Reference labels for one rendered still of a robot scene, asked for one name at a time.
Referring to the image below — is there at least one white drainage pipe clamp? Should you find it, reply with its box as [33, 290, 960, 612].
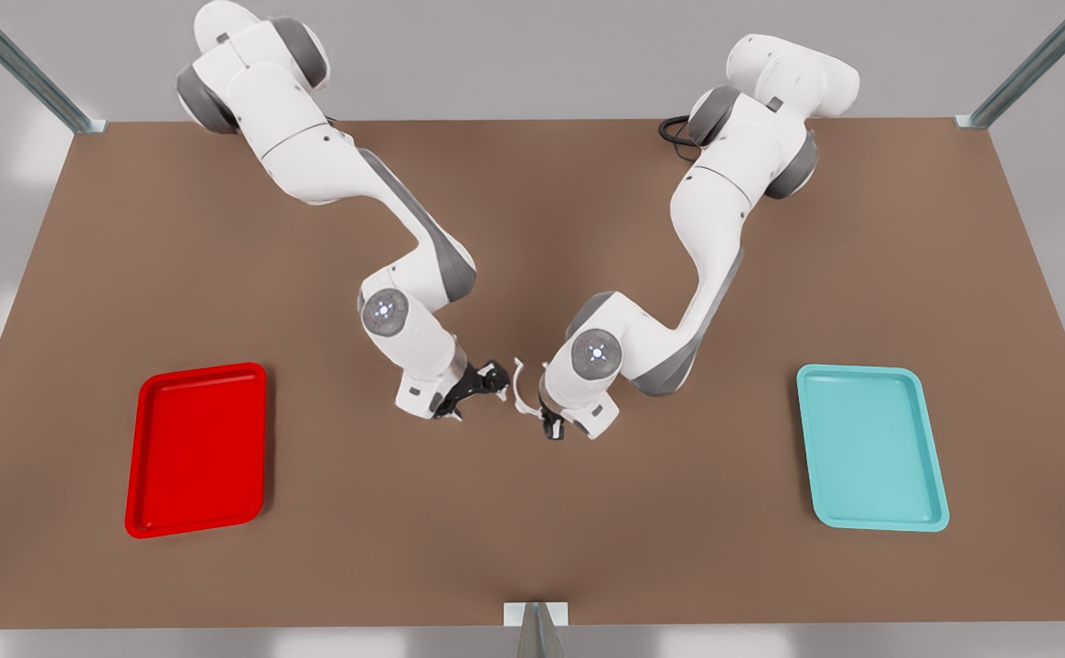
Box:
[509, 357, 545, 419]

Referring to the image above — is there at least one red rectangular tray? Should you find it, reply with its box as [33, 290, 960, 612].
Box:
[125, 362, 269, 539]

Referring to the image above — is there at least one teal rectangular tray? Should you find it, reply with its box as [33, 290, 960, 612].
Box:
[796, 363, 951, 533]

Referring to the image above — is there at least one silver frame post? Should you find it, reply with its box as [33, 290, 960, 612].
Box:
[954, 0, 1065, 131]
[0, 0, 108, 136]
[504, 601, 570, 658]

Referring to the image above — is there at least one black cable loop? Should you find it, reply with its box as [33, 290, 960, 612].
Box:
[658, 115, 703, 164]

